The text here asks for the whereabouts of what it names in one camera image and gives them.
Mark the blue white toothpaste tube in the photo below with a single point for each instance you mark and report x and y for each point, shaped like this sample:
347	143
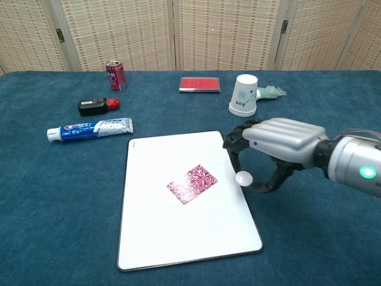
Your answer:
89	128

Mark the woven bamboo folding screen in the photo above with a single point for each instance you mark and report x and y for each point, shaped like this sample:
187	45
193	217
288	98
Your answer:
125	32

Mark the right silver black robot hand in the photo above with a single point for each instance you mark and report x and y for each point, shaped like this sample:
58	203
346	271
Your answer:
285	138

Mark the small white ball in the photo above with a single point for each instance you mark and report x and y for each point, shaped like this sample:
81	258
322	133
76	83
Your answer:
244	178

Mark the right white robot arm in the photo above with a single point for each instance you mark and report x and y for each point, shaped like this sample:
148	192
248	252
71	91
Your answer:
354	164

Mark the pink patterned packet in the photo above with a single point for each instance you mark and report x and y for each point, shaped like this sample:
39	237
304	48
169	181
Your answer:
193	184

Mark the red ink pad box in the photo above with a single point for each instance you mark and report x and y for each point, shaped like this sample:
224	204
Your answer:
199	84

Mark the white rectangular board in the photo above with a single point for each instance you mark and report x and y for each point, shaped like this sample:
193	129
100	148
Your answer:
184	226

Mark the black ink bottle red cap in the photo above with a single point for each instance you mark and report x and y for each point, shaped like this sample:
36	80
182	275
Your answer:
92	106

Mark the red soda can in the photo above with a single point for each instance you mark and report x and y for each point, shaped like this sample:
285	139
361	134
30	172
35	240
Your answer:
116	77

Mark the white paper cup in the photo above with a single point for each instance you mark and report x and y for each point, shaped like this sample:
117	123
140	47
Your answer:
244	95

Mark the black screen hinge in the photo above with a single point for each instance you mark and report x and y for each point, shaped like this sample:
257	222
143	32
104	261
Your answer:
60	35
284	26

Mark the dark blue table cloth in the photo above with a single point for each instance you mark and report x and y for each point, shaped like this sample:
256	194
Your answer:
53	193

